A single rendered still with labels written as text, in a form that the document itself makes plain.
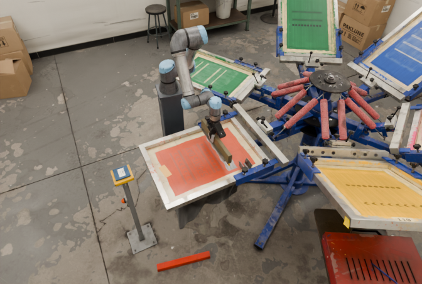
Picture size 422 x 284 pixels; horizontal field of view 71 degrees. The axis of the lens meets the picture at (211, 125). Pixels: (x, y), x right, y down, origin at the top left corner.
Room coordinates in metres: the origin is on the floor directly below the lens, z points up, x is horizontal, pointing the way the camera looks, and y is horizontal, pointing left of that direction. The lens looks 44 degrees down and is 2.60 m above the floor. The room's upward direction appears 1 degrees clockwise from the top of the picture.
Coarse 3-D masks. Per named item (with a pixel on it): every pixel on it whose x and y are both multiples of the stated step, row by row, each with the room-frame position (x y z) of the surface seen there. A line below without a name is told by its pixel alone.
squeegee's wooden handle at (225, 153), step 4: (204, 120) 1.58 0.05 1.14; (204, 124) 1.54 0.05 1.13; (204, 128) 1.54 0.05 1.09; (208, 132) 1.48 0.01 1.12; (216, 136) 1.41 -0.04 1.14; (216, 140) 1.38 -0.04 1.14; (220, 140) 1.38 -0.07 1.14; (216, 144) 1.38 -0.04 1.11; (220, 144) 1.34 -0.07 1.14; (220, 148) 1.32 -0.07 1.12; (224, 148) 1.30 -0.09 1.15; (220, 152) 1.32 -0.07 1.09; (224, 152) 1.28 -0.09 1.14; (228, 152) 1.27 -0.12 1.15; (224, 156) 1.27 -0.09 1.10; (228, 156) 1.24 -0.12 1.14; (228, 160) 1.23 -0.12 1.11
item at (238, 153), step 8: (232, 152) 1.44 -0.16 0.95; (240, 152) 1.44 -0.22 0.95; (240, 160) 1.36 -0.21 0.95; (240, 168) 1.29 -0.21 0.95; (176, 176) 1.21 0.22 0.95; (208, 176) 1.22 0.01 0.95; (216, 176) 1.22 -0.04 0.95; (176, 184) 1.15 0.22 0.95; (184, 184) 1.15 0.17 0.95; (192, 184) 1.15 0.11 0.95; (200, 184) 1.15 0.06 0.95; (176, 192) 1.08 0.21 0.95; (184, 192) 1.09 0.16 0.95
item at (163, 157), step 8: (232, 136) 1.60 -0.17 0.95; (184, 144) 1.51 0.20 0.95; (192, 144) 1.51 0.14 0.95; (208, 144) 1.52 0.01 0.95; (224, 144) 1.52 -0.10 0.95; (232, 144) 1.52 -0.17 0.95; (160, 152) 1.42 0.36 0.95; (168, 152) 1.43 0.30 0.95; (216, 152) 1.44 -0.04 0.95; (160, 160) 1.35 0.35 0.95; (168, 160) 1.35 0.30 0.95; (168, 168) 1.28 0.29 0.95
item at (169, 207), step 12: (228, 120) 1.76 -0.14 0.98; (180, 132) 1.60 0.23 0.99; (192, 132) 1.61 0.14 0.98; (240, 132) 1.63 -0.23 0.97; (144, 144) 1.47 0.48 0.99; (156, 144) 1.48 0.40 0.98; (252, 144) 1.49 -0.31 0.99; (144, 156) 1.35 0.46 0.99; (264, 156) 1.37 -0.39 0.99; (156, 180) 1.15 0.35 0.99; (228, 180) 1.16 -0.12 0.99; (204, 192) 1.07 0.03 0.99; (168, 204) 0.97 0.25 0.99; (180, 204) 0.98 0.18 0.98
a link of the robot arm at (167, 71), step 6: (168, 60) 1.90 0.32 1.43; (162, 66) 1.83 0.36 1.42; (168, 66) 1.83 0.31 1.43; (174, 66) 1.85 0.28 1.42; (162, 72) 1.81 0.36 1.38; (168, 72) 1.81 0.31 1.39; (174, 72) 1.83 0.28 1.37; (162, 78) 1.82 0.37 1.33; (168, 78) 1.81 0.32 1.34; (174, 78) 1.84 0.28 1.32
